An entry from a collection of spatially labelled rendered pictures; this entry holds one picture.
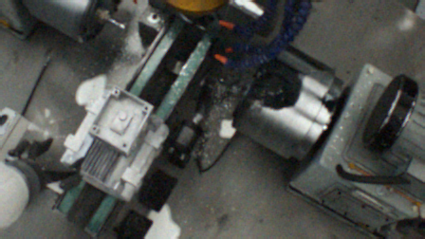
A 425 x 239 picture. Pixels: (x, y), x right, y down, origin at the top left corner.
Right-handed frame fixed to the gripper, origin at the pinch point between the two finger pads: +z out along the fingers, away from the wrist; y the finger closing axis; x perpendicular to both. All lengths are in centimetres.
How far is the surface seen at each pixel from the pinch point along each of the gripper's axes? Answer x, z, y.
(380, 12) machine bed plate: -61, 80, -52
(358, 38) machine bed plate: -50, 74, -49
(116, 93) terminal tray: -14.0, 14.4, -2.0
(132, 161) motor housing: -1.6, 15.3, -12.1
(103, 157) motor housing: -0.4, 11.3, -6.5
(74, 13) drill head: -23.8, 22.1, 17.8
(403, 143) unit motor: -37, 6, -62
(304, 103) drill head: -31, 22, -40
